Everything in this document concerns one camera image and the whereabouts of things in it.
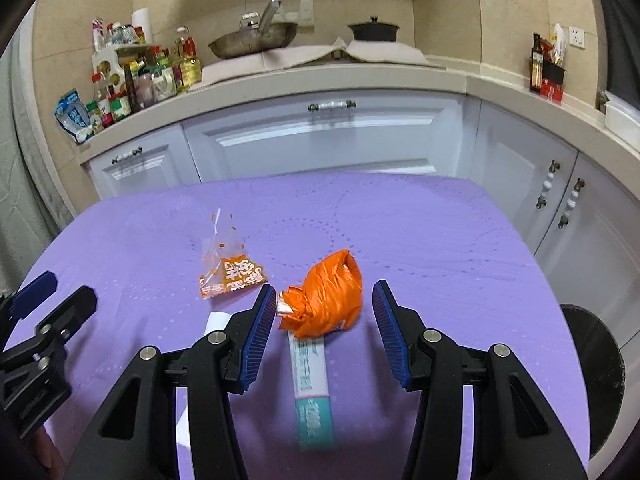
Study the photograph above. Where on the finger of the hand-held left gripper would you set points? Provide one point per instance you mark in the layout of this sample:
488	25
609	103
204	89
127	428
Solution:
70	312
32	295

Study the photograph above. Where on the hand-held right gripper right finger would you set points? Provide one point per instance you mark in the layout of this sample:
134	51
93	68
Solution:
390	345

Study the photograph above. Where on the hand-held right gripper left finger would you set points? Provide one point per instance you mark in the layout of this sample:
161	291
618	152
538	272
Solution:
257	345

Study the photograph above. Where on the white tube packet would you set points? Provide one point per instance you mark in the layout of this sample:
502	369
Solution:
217	322

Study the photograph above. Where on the white sachet with green print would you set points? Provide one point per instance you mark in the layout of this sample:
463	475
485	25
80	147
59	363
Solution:
311	390

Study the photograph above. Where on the clear orange printed wrapper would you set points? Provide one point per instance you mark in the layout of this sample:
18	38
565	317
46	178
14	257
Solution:
230	270

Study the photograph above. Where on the purple tablecloth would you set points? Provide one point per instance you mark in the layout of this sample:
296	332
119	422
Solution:
400	240

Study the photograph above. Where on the blue white bag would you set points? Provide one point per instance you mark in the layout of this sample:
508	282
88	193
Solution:
74	117

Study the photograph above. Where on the black round stool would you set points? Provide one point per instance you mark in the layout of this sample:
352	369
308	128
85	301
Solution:
595	375

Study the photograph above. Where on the wide white cabinet door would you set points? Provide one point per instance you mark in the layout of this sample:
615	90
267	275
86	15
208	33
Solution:
325	145

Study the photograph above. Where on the group of condiment bottles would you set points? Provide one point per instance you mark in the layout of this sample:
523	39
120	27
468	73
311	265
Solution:
145	80

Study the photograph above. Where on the cardboard sheet on stove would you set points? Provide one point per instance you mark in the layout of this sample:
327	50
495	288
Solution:
300	57

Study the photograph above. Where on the white paper towel roll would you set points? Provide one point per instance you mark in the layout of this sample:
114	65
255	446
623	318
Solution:
141	22

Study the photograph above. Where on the steel frying pan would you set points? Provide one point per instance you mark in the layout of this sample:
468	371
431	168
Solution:
250	40

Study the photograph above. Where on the red box holder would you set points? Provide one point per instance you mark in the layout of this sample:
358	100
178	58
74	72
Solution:
554	85

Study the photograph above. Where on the dark glass oil bottle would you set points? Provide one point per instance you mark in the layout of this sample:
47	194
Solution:
536	67

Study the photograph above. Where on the black lidded pot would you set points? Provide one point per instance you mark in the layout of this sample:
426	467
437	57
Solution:
374	30

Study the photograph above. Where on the white lidded container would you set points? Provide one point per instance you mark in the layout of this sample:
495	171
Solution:
622	120

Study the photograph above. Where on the white packet in holder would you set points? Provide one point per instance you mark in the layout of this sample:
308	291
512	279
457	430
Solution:
559	42

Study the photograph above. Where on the white wall socket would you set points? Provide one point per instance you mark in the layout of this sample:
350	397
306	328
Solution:
306	11
577	37

